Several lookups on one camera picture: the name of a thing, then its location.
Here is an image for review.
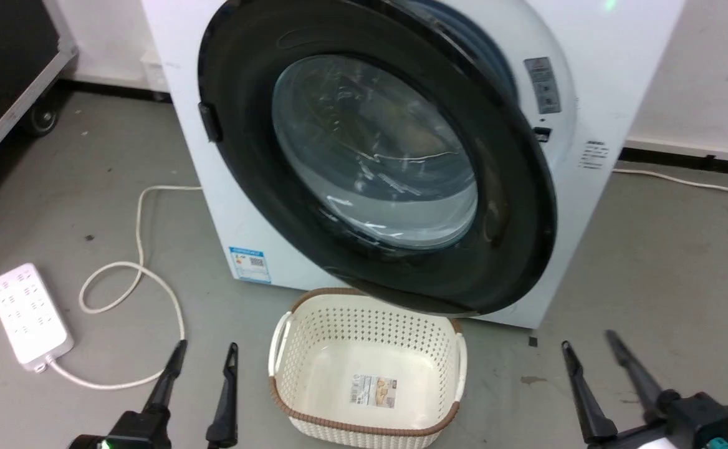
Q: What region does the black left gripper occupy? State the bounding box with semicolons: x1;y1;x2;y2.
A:
67;339;239;449

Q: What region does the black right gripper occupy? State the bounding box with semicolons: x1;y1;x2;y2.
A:
561;330;728;449

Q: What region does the black round washing machine door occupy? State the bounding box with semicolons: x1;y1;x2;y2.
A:
197;0;558;317

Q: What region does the white front-load washing machine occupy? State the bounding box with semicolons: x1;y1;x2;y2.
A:
141;0;686;330

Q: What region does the cream laundry basket brown rim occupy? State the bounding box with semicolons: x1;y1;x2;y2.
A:
268;287;468;449

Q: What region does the blue energy label sticker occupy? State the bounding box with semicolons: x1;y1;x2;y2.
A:
228;246;272;284

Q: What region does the paper product label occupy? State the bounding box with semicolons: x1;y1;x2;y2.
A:
350;374;398;409

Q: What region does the white power strip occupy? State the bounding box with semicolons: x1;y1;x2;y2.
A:
0;263;75;373

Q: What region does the white text label sticker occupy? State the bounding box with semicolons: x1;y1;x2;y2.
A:
579;140;610;170

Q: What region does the grey warning sticker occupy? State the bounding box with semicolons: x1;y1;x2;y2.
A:
524;57;562;115

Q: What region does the black caster wheel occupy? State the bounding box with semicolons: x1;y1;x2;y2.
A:
26;102;60;137

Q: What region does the grey rubber drum seal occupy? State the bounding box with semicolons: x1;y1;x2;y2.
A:
395;0;519;100

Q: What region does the white power strip cable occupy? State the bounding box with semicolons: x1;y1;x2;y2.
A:
44;185;203;391

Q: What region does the thin white floor cable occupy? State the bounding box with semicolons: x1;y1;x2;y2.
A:
611;167;728;196

